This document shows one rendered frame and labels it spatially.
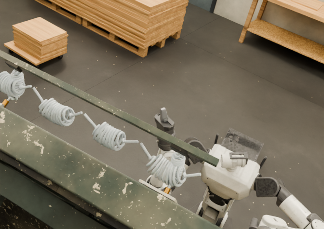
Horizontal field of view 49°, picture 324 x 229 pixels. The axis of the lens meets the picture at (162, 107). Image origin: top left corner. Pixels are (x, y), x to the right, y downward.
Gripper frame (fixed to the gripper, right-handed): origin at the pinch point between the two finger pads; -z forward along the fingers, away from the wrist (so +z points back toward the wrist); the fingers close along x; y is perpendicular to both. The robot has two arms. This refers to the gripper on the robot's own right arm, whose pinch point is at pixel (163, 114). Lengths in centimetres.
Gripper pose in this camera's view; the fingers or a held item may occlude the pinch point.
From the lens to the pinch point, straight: 159.2
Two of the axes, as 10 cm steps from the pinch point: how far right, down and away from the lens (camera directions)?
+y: -8.7, 3.4, -3.5
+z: 0.9, 8.2, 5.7
